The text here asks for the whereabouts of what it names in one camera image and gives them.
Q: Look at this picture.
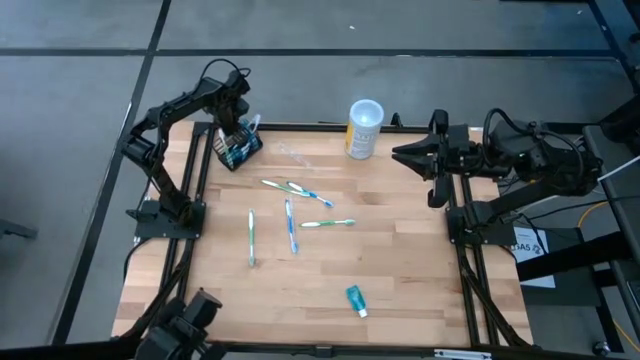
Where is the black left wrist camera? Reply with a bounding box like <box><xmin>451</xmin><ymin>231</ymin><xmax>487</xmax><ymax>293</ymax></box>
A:
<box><xmin>227</xmin><ymin>69</ymin><xmax>252</xmax><ymax>94</ymax></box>

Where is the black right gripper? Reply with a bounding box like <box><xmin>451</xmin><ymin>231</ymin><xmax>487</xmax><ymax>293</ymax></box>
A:
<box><xmin>391</xmin><ymin>108</ymin><xmax>484</xmax><ymax>209</ymax></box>

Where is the black wire rack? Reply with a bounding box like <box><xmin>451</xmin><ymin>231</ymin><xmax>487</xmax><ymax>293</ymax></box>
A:
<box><xmin>212</xmin><ymin>119</ymin><xmax>265</xmax><ymax>172</ymax></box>

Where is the white wipes canister yellow label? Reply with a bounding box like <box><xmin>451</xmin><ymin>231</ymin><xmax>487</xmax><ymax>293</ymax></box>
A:
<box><xmin>344</xmin><ymin>98</ymin><xmax>386</xmax><ymax>161</ymax></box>

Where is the yellow floor cable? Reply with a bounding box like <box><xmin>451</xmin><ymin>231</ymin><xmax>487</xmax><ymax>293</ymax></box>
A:
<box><xmin>612</xmin><ymin>319</ymin><xmax>640</xmax><ymax>354</ymax></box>
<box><xmin>577</xmin><ymin>199</ymin><xmax>610</xmax><ymax>229</ymax></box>

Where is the black diagonal frame brace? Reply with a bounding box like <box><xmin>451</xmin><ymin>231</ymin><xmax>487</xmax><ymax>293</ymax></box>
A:
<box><xmin>112</xmin><ymin>244</ymin><xmax>195</xmax><ymax>344</ymax></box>
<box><xmin>457</xmin><ymin>254</ymin><xmax>534</xmax><ymax>349</ymax></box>

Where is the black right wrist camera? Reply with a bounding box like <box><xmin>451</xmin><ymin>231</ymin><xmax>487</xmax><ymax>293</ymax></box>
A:
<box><xmin>447</xmin><ymin>124</ymin><xmax>472</xmax><ymax>151</ymax></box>

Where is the black base cable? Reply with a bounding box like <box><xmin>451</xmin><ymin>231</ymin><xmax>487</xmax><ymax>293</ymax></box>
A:
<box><xmin>122</xmin><ymin>237</ymin><xmax>151</xmax><ymax>284</ymax></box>

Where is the black bulky device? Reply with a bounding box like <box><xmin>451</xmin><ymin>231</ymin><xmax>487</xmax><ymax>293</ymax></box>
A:
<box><xmin>133</xmin><ymin>287</ymin><xmax>225</xmax><ymax>360</ymax></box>

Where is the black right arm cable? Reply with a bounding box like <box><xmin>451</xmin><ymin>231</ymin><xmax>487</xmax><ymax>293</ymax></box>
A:
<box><xmin>481</xmin><ymin>107</ymin><xmax>527</xmax><ymax>166</ymax></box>

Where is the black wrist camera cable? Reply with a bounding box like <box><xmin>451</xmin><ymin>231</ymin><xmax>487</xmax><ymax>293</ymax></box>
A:
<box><xmin>199</xmin><ymin>57</ymin><xmax>253</xmax><ymax>84</ymax></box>

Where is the white cable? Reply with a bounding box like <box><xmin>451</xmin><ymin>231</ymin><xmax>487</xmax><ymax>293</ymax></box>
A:
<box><xmin>597</xmin><ymin>154</ymin><xmax>640</xmax><ymax>182</ymax></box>

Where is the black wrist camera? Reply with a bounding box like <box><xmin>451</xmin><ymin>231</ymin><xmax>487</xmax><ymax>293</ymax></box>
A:
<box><xmin>447</xmin><ymin>124</ymin><xmax>472</xmax><ymax>151</ymax></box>
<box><xmin>227</xmin><ymin>69</ymin><xmax>252</xmax><ymax>94</ymax></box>

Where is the black aluminium frame rail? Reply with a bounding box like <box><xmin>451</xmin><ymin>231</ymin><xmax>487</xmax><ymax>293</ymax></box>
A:
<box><xmin>462</xmin><ymin>174</ymin><xmax>501</xmax><ymax>347</ymax></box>
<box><xmin>442</xmin><ymin>127</ymin><xmax>476</xmax><ymax>347</ymax></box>
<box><xmin>149</xmin><ymin>122</ymin><xmax>204</xmax><ymax>301</ymax></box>
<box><xmin>172</xmin><ymin>123</ymin><xmax>214</xmax><ymax>301</ymax></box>

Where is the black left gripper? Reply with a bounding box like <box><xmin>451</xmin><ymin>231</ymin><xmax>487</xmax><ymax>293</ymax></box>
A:
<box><xmin>214</xmin><ymin>87</ymin><xmax>250</xmax><ymax>137</ymax></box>

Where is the teal toothbrush case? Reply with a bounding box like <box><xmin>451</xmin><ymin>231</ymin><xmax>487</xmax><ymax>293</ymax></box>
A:
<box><xmin>344</xmin><ymin>284</ymin><xmax>370</xmax><ymax>320</ymax></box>

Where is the black long frame bar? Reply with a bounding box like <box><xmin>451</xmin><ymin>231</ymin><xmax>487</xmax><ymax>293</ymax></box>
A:
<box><xmin>0</xmin><ymin>341</ymin><xmax>640</xmax><ymax>360</ymax></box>

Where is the white printed paper sheet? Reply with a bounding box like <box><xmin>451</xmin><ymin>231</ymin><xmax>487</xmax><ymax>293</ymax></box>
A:
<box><xmin>512</xmin><ymin>227</ymin><xmax>557</xmax><ymax>290</ymax></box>

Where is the dark grey stand foot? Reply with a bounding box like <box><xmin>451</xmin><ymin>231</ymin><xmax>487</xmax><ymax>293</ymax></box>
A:
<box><xmin>0</xmin><ymin>218</ymin><xmax>39</xmax><ymax>241</ymax></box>

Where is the black side stand frame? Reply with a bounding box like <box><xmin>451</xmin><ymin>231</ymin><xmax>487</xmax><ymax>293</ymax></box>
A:
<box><xmin>514</xmin><ymin>92</ymin><xmax>640</xmax><ymax>360</ymax></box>

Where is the green white toothbrush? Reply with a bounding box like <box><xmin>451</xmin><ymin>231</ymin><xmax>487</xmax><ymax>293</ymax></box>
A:
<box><xmin>260</xmin><ymin>178</ymin><xmax>311</xmax><ymax>198</ymax></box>
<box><xmin>298</xmin><ymin>218</ymin><xmax>357</xmax><ymax>230</ymax></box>
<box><xmin>217</xmin><ymin>127</ymin><xmax>232</xmax><ymax>159</ymax></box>

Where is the white label strip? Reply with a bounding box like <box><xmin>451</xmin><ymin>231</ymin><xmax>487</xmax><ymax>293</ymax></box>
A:
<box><xmin>433</xmin><ymin>348</ymin><xmax>494</xmax><ymax>360</ymax></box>

